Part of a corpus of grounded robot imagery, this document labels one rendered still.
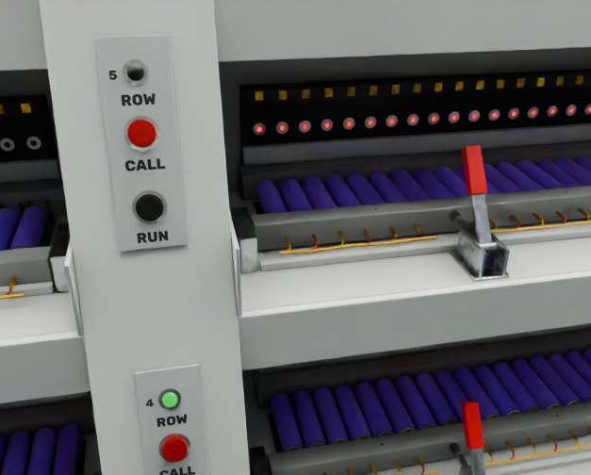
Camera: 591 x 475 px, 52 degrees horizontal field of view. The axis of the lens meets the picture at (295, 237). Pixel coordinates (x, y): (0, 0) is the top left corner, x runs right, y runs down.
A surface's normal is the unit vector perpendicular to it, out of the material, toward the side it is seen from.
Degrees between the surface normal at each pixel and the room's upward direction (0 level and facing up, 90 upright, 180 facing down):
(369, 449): 17
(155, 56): 90
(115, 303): 90
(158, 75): 90
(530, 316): 107
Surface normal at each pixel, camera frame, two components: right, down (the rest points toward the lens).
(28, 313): 0.01, -0.88
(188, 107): 0.20, 0.19
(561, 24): 0.21, 0.48
